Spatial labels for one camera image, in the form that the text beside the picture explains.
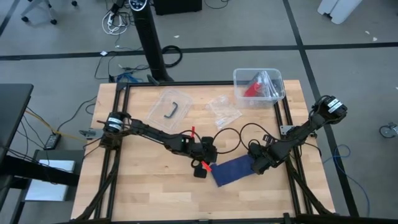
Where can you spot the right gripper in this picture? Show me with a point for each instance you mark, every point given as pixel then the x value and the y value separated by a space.
pixel 269 155

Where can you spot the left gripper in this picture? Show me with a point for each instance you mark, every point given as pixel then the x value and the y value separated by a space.
pixel 196 152

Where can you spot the blue elastic bandage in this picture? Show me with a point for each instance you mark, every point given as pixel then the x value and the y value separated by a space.
pixel 231 172

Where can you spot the clear zip bag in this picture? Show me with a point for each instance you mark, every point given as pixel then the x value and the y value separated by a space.
pixel 224 112

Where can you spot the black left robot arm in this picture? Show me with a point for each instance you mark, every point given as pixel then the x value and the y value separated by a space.
pixel 149 132

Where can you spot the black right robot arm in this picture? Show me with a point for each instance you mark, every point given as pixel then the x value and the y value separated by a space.
pixel 298 133

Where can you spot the red tape tag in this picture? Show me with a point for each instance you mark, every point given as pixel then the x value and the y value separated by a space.
pixel 192 131
pixel 206 166

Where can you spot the clear plastic bin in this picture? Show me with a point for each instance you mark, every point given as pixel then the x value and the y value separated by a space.
pixel 242 102

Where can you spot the red packaged item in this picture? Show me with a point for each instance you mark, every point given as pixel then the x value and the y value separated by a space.
pixel 252 89

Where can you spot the clear bag of supplies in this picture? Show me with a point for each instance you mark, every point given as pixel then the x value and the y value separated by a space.
pixel 267 84

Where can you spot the black tower fan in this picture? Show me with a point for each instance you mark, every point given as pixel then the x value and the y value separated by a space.
pixel 150 40

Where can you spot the grey caster wheel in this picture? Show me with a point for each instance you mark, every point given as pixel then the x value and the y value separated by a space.
pixel 387 130

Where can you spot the black power adapter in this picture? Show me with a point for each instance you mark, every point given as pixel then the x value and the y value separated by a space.
pixel 52 141

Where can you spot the black computer case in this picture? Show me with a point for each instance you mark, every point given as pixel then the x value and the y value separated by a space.
pixel 177 6

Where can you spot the white box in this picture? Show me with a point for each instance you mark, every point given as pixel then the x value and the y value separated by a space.
pixel 46 191

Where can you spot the white plastic object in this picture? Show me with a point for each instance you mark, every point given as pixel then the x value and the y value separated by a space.
pixel 339 9

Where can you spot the black desk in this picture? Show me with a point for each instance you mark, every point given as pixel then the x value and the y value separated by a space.
pixel 12 105

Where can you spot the grey office chair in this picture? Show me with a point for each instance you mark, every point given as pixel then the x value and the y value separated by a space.
pixel 32 7

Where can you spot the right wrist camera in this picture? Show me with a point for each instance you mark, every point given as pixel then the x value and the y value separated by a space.
pixel 255 149

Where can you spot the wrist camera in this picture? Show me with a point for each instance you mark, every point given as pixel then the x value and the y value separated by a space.
pixel 211 154
pixel 255 149

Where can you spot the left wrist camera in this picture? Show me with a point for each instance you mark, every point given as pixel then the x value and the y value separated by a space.
pixel 211 154

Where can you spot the grey metal bracket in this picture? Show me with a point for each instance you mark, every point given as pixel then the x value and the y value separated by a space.
pixel 285 129
pixel 88 133

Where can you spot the black aluminium table frame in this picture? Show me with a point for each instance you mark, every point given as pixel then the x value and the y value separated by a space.
pixel 192 83

